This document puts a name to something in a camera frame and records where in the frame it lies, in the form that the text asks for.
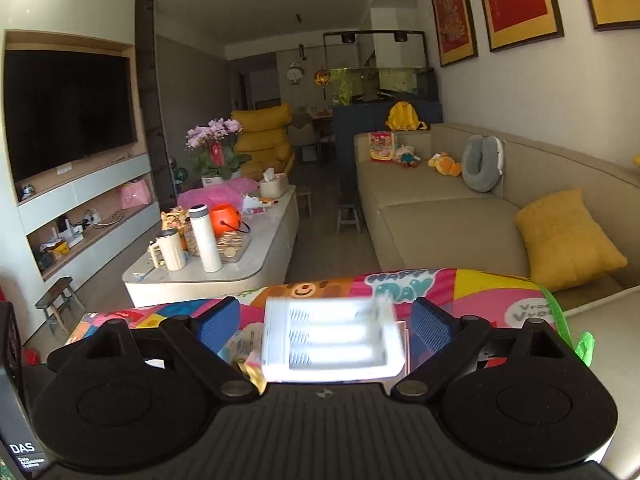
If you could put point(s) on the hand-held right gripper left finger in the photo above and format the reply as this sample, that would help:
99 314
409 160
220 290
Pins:
217 325

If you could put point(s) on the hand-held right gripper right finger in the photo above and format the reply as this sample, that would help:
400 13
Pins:
432 327

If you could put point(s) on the white battery charger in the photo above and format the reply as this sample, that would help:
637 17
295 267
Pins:
330 340

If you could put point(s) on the colourful printed play mat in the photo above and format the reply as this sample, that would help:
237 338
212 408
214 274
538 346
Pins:
475 290

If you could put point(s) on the tray of gold coins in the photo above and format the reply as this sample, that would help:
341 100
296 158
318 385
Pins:
234 247

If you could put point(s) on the white thermos bottle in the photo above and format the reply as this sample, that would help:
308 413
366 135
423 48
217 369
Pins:
206 240

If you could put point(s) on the cream mug with lid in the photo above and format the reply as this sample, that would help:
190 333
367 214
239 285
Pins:
171 252

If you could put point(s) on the white coffee table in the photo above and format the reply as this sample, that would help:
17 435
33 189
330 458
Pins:
270 240

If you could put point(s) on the orange pumpkin bucket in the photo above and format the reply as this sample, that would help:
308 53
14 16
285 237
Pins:
226 220

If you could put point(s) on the beige sofa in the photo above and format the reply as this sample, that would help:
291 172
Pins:
440 220

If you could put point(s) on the patterned snack bag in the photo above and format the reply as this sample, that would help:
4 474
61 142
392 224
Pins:
175 220

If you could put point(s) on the pink wrapping paper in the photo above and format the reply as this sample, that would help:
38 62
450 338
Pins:
220 195

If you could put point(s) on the small wooden stool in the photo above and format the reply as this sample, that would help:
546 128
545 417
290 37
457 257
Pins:
349 208
303 192

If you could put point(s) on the dark wooden bench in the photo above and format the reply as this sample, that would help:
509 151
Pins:
55 290

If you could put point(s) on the cream tissue box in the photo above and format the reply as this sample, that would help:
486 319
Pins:
274 186

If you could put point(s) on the pink gift bag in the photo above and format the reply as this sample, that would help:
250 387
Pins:
135 195

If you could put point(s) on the orange plush duck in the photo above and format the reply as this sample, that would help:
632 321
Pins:
445 165

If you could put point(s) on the grey neck pillow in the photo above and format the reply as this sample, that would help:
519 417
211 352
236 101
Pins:
477 170

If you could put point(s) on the small plush doll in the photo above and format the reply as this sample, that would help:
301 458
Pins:
407 156

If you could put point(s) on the potted purple orchid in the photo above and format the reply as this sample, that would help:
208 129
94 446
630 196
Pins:
217 145

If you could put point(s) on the colourful toy bag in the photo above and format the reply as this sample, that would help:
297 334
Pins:
382 147

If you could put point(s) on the yellow armchair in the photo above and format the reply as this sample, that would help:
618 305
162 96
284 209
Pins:
262 135

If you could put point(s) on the dining chair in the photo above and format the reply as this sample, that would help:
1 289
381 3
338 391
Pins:
302 132

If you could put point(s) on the yellow backpack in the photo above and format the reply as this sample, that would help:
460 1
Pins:
404 117

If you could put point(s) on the dark blue cabinet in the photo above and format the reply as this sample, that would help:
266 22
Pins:
350 130

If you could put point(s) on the glass fish tank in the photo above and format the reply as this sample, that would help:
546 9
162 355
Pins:
380 75

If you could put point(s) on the black television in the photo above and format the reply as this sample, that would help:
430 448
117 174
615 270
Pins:
70 110

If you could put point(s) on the orange hanging lantern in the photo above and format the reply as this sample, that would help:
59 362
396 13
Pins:
322 77

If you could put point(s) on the white wall shelf unit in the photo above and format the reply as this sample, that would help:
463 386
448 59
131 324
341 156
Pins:
100 180

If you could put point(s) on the panda wall clock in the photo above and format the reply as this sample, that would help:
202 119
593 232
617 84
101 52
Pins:
295 72

